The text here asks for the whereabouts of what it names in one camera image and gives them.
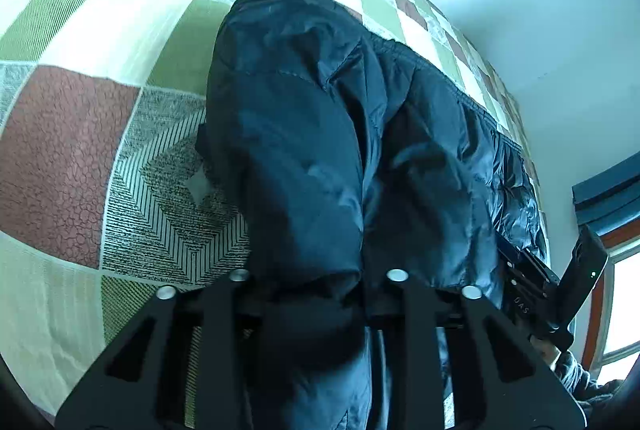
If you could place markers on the checkered green brown bed sheet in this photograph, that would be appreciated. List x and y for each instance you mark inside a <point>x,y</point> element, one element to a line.
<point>103,195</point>

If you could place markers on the grey sleeve forearm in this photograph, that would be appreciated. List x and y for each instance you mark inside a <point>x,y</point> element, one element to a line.
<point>586,391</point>

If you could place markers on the window with red frame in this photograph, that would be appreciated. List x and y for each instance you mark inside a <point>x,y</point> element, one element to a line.
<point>612,342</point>

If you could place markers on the person's hand holding gripper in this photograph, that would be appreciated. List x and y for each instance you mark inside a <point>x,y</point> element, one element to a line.
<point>548,352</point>

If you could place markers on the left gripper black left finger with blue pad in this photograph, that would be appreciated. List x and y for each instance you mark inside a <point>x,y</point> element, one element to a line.
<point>139,380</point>

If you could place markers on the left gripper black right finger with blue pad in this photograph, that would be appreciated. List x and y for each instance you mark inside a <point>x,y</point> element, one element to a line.
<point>497,379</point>

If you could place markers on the black quilted puffer jacket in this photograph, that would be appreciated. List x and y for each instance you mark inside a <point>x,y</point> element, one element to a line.
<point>349,155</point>

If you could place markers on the dark blue curtain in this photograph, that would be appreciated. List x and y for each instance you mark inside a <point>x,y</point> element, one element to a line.
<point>610,199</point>

